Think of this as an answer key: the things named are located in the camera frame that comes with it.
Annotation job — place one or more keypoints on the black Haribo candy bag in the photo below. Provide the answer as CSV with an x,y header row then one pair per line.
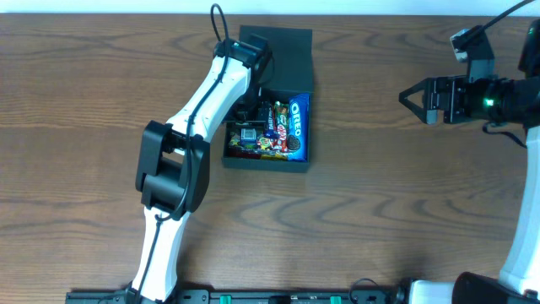
x,y
262,143

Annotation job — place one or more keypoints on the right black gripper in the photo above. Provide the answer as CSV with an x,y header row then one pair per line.
x,y
441,100

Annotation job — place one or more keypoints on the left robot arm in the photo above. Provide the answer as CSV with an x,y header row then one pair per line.
x,y
174,161

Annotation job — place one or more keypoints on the yellow Hacks candy bag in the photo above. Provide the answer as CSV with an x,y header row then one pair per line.
x,y
275,157

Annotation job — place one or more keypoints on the black gift box with lid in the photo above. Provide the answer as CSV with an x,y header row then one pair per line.
x,y
289,73

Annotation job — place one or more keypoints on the small blue silver box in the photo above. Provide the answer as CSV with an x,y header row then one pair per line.
x,y
248,135

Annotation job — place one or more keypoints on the purple Dairy Milk bar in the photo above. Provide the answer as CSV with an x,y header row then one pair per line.
x,y
270,130

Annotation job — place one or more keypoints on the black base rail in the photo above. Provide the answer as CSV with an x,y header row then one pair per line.
x,y
361,296

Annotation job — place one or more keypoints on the red green KitKat bar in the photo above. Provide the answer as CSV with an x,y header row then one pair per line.
x,y
282,127

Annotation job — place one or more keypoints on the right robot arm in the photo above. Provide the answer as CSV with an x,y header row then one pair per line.
x,y
508,107

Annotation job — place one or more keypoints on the red Hacks candy bag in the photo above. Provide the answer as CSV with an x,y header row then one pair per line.
x,y
239,152

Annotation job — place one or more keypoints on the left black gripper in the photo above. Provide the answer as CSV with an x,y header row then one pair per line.
x,y
259,121

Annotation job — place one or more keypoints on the blue Oreo cookie pack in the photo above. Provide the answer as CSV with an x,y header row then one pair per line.
x,y
299,110

